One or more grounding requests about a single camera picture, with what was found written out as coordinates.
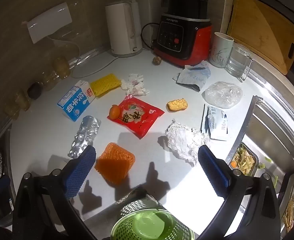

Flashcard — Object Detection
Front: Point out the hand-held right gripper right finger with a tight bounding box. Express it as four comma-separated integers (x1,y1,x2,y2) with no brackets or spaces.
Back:
198,144,281,240

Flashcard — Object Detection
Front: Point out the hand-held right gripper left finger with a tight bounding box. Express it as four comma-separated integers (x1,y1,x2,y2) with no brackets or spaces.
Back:
12,144,97,240

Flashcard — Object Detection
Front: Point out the silver blister pack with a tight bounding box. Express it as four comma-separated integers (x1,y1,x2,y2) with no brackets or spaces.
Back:
67,116,101,159

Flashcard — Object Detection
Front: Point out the orange foam fruit net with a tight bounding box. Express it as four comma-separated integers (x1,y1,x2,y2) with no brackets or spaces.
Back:
94,142,136,186

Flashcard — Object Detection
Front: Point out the white paper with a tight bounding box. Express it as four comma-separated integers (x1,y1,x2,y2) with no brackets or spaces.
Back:
165,119,211,167

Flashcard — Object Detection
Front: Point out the white packet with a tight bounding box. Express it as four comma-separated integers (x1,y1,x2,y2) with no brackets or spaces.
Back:
201,103,229,141

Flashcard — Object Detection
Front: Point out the orange fruit peel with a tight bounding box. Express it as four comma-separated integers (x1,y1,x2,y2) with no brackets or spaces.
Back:
109,104,120,120

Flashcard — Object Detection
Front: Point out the blue and white milk carton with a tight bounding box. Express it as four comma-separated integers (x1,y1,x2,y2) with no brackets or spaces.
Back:
57,79,96,122

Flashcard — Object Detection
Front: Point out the red snack packet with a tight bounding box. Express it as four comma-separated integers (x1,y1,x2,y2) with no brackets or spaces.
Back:
107,94,165,139

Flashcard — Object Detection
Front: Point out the green perforated basket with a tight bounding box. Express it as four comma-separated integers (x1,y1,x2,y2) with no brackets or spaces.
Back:
110,199,195,240

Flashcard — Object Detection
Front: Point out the yellow foam fruit net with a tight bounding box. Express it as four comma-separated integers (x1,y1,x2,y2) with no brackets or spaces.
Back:
90,73,122,97

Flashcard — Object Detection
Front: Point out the metal tray with food scraps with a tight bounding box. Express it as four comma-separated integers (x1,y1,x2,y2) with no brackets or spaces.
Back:
226,141,260,178

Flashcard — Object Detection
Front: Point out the stainless steel sink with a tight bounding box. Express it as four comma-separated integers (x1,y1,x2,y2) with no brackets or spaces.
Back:
226,96,294,233

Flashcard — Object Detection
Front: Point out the clear plastic bag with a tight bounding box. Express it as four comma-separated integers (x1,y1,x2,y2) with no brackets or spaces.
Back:
201,81,244,109

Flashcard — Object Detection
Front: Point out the blue and white wrapper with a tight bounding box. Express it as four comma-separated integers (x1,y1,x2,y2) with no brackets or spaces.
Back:
172,60,211,92

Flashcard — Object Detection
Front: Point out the crumpled white tissue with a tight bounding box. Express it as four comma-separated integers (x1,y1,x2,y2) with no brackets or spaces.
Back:
120,74,150,97

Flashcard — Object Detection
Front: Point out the clear glass pitcher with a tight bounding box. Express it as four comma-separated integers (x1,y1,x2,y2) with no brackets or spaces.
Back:
224,42,253,82

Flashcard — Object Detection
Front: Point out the flower print ceramic cup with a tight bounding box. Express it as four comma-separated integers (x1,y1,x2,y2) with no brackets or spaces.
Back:
209,32,234,68

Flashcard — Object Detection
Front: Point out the red and black blender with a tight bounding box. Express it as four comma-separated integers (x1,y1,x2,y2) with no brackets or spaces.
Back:
153,0,222,68

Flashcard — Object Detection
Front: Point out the wooden cutting board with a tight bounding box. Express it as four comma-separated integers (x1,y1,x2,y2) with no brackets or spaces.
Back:
226,0,294,75

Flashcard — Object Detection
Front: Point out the white electric kettle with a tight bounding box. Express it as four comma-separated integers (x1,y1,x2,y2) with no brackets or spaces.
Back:
105,0,143,58

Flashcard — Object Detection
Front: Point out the white power cable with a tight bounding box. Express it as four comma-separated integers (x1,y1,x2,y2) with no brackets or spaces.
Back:
45,35,119,79

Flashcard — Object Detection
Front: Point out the black power cable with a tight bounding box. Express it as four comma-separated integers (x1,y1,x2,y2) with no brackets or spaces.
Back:
140,22,162,50

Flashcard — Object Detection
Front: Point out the white wall power adapter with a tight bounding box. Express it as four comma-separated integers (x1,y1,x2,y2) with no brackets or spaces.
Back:
22,2,73,44

